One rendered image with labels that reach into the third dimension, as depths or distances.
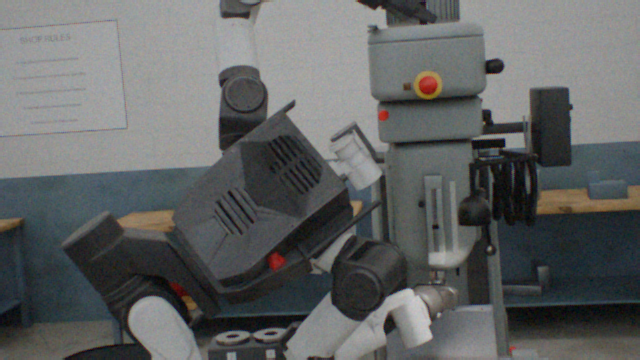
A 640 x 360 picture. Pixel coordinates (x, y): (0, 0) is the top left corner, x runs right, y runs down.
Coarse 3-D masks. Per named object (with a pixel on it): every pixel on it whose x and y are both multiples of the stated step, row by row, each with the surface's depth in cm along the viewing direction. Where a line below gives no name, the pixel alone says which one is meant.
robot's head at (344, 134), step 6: (348, 126) 170; (354, 126) 168; (342, 132) 168; (348, 132) 168; (360, 132) 168; (330, 138) 170; (336, 138) 169; (342, 138) 168; (348, 138) 168; (360, 138) 168; (366, 138) 171; (330, 144) 170; (336, 144) 168; (366, 144) 169; (330, 150) 170; (372, 150) 169; (372, 156) 169
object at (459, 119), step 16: (464, 96) 188; (400, 112) 190; (416, 112) 190; (432, 112) 189; (448, 112) 189; (464, 112) 188; (480, 112) 188; (384, 128) 191; (400, 128) 191; (416, 128) 190; (432, 128) 190; (448, 128) 189; (464, 128) 189; (480, 128) 189
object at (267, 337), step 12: (216, 336) 221; (228, 336) 217; (240, 336) 215; (252, 336) 219; (264, 336) 214; (276, 336) 213; (216, 348) 211; (228, 348) 211; (240, 348) 210; (252, 348) 210; (264, 348) 210; (276, 348) 210
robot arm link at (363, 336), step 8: (360, 328) 181; (368, 328) 181; (352, 336) 179; (360, 336) 179; (368, 336) 180; (344, 344) 178; (352, 344) 178; (360, 344) 179; (368, 344) 179; (376, 344) 180; (288, 352) 174; (336, 352) 177; (344, 352) 177; (352, 352) 178; (360, 352) 179; (368, 352) 181
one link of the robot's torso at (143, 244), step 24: (96, 216) 161; (72, 240) 153; (96, 240) 153; (120, 240) 153; (144, 240) 154; (168, 240) 162; (96, 264) 154; (120, 264) 154; (144, 264) 155; (168, 264) 156; (96, 288) 157; (120, 288) 155; (192, 288) 157; (192, 312) 166; (216, 312) 159
